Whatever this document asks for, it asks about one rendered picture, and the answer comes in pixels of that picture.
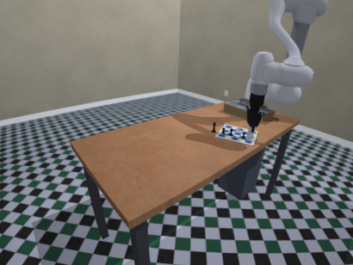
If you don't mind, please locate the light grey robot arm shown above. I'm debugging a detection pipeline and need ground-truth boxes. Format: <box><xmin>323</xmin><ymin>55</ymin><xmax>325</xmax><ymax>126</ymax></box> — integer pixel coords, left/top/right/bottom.
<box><xmin>238</xmin><ymin>0</ymin><xmax>327</xmax><ymax>107</ymax></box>

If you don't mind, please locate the blue and white chessboard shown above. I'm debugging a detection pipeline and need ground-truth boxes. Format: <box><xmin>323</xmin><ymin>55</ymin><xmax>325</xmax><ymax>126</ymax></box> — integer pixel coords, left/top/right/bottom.
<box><xmin>215</xmin><ymin>124</ymin><xmax>258</xmax><ymax>146</ymax></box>

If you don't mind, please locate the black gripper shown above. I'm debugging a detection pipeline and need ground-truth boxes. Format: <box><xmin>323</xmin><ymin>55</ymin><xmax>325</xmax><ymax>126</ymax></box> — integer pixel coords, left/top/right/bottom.
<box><xmin>246</xmin><ymin>93</ymin><xmax>265</xmax><ymax>138</ymax></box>

